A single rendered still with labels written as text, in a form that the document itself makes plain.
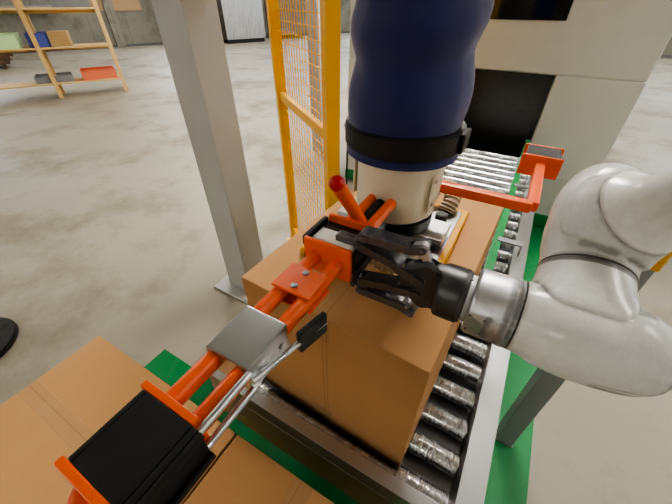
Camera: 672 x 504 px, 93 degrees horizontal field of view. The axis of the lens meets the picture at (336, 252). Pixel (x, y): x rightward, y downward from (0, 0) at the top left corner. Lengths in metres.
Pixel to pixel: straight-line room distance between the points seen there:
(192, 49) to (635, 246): 1.38
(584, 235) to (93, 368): 1.20
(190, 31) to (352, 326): 1.20
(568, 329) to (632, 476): 1.42
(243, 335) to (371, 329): 0.25
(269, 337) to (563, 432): 1.53
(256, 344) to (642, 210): 0.43
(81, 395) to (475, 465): 1.02
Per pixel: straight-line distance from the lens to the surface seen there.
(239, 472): 0.92
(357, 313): 0.59
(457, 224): 0.82
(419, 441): 0.93
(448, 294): 0.43
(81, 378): 1.22
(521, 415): 1.45
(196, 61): 1.47
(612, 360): 0.44
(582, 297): 0.44
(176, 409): 0.35
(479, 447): 0.91
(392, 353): 0.54
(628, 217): 0.47
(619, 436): 1.89
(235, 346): 0.38
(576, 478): 1.70
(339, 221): 0.54
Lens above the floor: 1.39
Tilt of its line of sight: 38 degrees down
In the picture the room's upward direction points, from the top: straight up
